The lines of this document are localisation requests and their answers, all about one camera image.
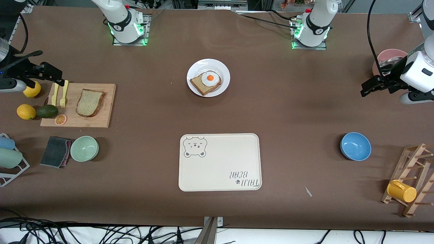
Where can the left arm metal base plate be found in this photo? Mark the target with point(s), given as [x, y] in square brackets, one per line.
[305, 48]

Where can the yellow mug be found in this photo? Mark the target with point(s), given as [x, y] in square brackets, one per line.
[401, 191]

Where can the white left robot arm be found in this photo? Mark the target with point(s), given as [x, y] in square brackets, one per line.
[317, 23]

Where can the bread slice under egg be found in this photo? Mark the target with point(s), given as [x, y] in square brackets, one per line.
[200, 84]

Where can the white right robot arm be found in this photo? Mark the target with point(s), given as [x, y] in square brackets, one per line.
[120, 20]

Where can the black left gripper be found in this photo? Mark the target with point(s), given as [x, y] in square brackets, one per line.
[394, 77]

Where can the plain bread slice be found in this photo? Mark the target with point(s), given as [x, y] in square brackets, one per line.
[89, 102]

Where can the grey metal box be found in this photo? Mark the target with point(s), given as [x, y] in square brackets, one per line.
[222, 4]

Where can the aluminium frame profile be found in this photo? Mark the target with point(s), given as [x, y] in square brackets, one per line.
[415, 15]

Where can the dark grey folded cloth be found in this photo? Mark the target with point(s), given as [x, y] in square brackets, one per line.
[54, 151]

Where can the white round plate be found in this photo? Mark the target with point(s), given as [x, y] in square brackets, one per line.
[196, 69]

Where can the pale green cup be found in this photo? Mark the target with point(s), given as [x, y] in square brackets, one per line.
[9, 158]

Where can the small white tape scrap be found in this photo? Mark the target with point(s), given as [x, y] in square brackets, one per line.
[308, 191]

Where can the cream bear print tray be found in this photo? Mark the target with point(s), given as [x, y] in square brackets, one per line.
[220, 162]

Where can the mint green bowl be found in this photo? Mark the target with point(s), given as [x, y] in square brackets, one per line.
[84, 148]

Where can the blue bowl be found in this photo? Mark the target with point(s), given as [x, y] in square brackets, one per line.
[355, 146]

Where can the wooden cutting board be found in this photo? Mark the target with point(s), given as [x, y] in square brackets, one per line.
[101, 115]

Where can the yellow plastic fork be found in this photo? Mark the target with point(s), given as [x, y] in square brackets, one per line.
[63, 96]

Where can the orange fruit slice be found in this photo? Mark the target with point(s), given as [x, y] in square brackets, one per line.
[60, 119]

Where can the metal spoon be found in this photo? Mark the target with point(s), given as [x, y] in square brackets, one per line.
[390, 66]

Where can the wooden peg drying rack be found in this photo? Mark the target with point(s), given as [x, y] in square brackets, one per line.
[402, 172]

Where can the yellow lemon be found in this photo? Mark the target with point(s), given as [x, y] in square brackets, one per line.
[26, 112]
[34, 90]

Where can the green avocado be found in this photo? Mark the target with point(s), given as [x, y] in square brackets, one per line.
[47, 111]

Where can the blue cup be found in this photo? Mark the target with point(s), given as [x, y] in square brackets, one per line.
[6, 143]

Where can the toy fried egg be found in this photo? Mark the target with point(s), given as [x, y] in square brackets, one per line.
[210, 78]

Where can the pink bowl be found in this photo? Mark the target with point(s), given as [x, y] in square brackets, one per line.
[390, 53]

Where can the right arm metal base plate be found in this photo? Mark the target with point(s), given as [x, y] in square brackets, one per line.
[146, 30]

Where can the metal camera stand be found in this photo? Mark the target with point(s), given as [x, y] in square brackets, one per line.
[210, 232]

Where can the yellow plastic knife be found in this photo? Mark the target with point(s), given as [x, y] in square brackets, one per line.
[55, 95]

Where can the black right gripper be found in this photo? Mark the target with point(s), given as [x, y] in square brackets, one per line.
[21, 71]

